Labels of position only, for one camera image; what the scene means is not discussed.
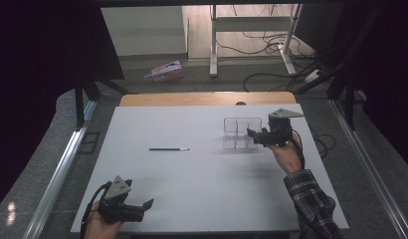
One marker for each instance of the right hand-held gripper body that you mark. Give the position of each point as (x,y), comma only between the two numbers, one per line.
(278,131)

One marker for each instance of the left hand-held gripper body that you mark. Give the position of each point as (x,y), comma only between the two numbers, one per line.
(117,199)

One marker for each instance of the clear acrylic organizer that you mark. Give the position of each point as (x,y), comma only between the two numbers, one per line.
(237,132)

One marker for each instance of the thin black pencil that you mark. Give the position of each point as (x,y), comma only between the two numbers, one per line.
(165,149)

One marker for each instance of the person's right hand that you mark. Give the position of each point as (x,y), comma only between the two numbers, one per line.
(286,157)

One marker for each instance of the person's left hand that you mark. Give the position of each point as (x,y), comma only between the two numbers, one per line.
(99,227)

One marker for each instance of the black table grommet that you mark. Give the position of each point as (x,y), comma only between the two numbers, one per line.
(241,103)

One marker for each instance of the white board sheet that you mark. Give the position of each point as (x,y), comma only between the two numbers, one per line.
(192,192)

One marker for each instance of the white power strip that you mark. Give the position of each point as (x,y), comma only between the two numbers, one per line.
(312,76)

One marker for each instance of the wooden table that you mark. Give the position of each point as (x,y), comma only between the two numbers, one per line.
(192,99)

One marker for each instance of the black metal stand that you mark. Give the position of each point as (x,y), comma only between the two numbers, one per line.
(80,106)
(350,106)

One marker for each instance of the pink carton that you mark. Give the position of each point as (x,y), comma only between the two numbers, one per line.
(165,71)

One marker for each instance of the dark curtain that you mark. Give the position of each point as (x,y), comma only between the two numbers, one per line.
(391,83)
(36,83)

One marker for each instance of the white cabinet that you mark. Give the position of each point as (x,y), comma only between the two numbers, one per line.
(144,31)

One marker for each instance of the black floor frame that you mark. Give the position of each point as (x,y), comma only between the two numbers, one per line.
(88,142)

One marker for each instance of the aluminium rail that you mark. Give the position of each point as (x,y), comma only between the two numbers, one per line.
(59,172)
(367,166)

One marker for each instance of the white desk frame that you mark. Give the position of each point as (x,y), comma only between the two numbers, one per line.
(251,24)

